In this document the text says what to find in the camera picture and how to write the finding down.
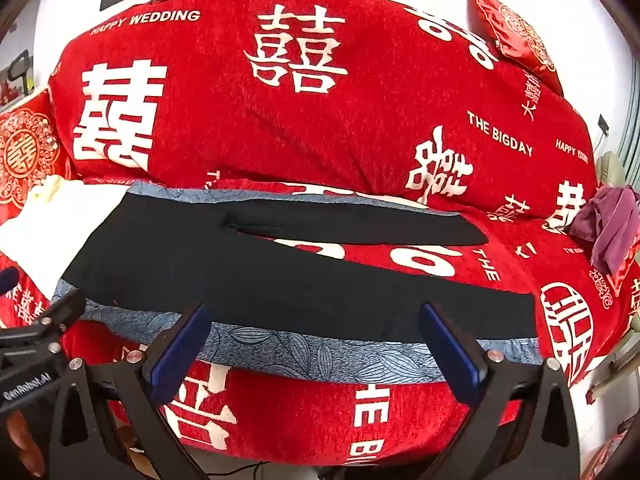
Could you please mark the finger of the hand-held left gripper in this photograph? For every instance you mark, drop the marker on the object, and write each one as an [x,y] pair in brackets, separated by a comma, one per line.
[62,310]
[7,281]

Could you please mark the blue leaf patterned cloth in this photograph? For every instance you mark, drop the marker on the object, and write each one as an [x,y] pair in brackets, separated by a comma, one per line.
[300,355]

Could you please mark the red printed blanket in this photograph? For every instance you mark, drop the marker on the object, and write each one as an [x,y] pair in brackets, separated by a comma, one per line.
[300,135]

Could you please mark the person's left hand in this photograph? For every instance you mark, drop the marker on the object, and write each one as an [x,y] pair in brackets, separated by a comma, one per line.
[22,440]

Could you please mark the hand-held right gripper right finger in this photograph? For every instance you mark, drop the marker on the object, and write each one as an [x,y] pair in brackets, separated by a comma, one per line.
[450,355]

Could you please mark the purple cloth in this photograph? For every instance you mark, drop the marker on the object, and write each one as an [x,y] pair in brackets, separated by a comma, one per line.
[610,225]

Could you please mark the grey chair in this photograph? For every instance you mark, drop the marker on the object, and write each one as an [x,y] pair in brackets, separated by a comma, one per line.
[611,170]

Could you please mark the red patterned cushion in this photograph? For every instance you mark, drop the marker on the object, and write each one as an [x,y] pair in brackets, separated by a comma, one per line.
[510,35]
[25,155]
[622,272]

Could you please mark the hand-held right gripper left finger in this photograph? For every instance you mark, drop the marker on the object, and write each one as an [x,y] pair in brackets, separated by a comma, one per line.
[182,347]

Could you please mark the white cloth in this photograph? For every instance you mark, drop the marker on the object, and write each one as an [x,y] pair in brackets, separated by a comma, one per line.
[50,230]

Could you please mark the black pants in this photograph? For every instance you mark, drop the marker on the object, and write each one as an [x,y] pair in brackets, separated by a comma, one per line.
[250,280]

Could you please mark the black chair back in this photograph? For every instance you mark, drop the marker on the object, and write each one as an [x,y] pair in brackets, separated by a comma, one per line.
[20,72]

